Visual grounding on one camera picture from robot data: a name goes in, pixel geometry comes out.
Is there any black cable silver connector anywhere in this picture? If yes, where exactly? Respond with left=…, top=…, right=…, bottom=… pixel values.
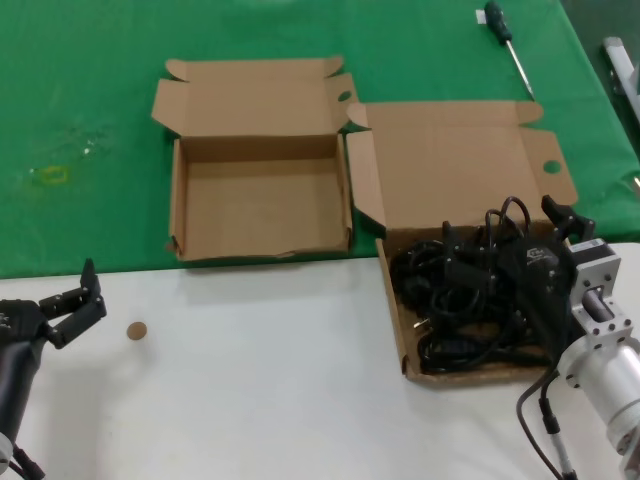
left=536, top=372, right=581, bottom=480

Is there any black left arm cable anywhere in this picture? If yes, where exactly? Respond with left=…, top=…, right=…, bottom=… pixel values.
left=7, top=442, right=46, bottom=480

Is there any yellow rectangular outline mark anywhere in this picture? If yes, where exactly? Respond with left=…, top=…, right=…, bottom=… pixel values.
left=38, top=165, right=70, bottom=188

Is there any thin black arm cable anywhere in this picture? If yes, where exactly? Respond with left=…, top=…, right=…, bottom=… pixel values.
left=515, top=368, right=559, bottom=480

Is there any green handled screwdriver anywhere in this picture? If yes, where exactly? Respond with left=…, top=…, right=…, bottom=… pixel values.
left=483, top=0, right=536, bottom=100

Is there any grey metal bracket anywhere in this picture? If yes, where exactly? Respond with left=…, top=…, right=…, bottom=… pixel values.
left=602, top=36, right=640, bottom=126

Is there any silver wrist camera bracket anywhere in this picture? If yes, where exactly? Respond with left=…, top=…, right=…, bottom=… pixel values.
left=569, top=237, right=640, bottom=351

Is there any black power cord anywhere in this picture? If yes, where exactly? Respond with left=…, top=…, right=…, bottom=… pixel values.
left=413, top=196, right=535, bottom=332
left=417, top=329, right=554, bottom=374
left=432, top=279, right=526, bottom=334
left=389, top=238, right=451, bottom=316

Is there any green tablecloth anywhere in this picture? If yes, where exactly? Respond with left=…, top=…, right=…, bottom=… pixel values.
left=0, top=0, right=640, bottom=279

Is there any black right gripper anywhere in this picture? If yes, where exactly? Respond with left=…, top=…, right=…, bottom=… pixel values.
left=442, top=194, right=597, bottom=364

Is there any open brown cardboard box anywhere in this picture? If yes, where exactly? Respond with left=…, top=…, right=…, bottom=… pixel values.
left=151, top=54, right=360, bottom=262
left=344, top=99, right=581, bottom=387

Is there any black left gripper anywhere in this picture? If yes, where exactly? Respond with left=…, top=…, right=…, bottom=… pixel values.
left=0, top=257, right=108, bottom=351

